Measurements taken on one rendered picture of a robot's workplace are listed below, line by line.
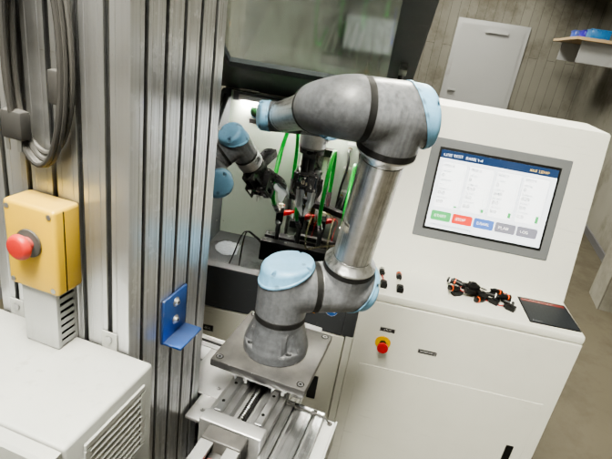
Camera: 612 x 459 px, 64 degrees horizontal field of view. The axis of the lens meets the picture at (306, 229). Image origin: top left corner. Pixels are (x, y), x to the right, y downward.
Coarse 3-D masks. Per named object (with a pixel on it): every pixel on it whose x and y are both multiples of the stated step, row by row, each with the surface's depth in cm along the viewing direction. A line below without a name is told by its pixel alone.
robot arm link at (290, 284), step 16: (272, 256) 107; (288, 256) 107; (304, 256) 107; (272, 272) 102; (288, 272) 101; (304, 272) 102; (320, 272) 105; (272, 288) 102; (288, 288) 101; (304, 288) 103; (320, 288) 104; (256, 304) 108; (272, 304) 103; (288, 304) 103; (304, 304) 104; (320, 304) 105; (272, 320) 105; (288, 320) 105
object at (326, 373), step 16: (208, 320) 172; (224, 320) 170; (240, 320) 169; (224, 336) 173; (336, 336) 165; (336, 352) 168; (320, 368) 171; (336, 368) 170; (320, 384) 174; (304, 400) 178; (320, 400) 176
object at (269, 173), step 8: (264, 168) 148; (248, 176) 143; (256, 176) 143; (264, 176) 148; (272, 176) 150; (248, 184) 145; (256, 184) 147; (264, 184) 146; (272, 184) 150; (248, 192) 150; (256, 192) 150; (264, 192) 148; (272, 192) 150
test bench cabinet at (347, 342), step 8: (344, 336) 167; (344, 344) 166; (344, 352) 167; (344, 360) 168; (344, 368) 169; (336, 376) 174; (336, 384) 173; (336, 392) 174; (336, 400) 175; (336, 408) 177; (328, 416) 179
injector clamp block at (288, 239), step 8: (272, 232) 188; (264, 240) 180; (272, 240) 181; (280, 240) 182; (288, 240) 185; (264, 248) 181; (272, 248) 180; (280, 248) 180; (288, 248) 179; (296, 248) 179; (304, 248) 179; (320, 248) 184; (328, 248) 183; (264, 256) 182; (312, 256) 179; (320, 256) 178
